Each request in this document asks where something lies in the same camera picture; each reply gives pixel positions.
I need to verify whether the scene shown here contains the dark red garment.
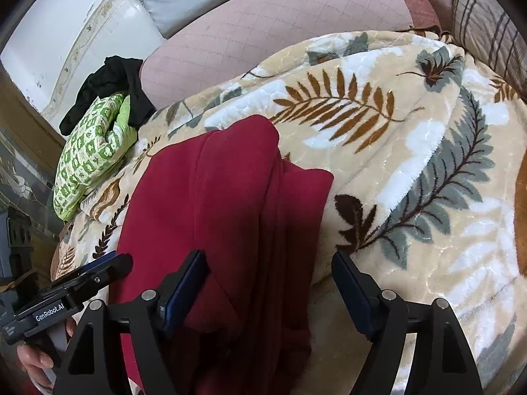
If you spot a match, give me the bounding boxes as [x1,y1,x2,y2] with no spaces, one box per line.
[109,115,333,394]

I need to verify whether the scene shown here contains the person's left hand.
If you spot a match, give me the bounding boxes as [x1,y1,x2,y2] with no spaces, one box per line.
[17,317,77,394]

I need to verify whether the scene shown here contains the green white patterned pillow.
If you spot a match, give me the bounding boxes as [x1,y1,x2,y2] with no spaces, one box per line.
[53,93,138,221]

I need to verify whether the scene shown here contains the leaf patterned beige blanket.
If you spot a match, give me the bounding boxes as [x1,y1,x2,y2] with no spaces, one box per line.
[51,31,526,394]

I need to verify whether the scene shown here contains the black garment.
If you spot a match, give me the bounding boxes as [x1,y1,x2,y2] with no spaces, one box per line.
[59,55,155,137]

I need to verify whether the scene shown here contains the white ornate headboard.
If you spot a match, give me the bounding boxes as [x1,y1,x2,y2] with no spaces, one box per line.
[1,0,164,127]

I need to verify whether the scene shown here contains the pink quilted cushion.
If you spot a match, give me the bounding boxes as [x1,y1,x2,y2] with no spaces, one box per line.
[140,0,439,108]

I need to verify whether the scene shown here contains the striped beige quilt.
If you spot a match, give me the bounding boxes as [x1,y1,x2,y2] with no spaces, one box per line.
[452,0,526,98]

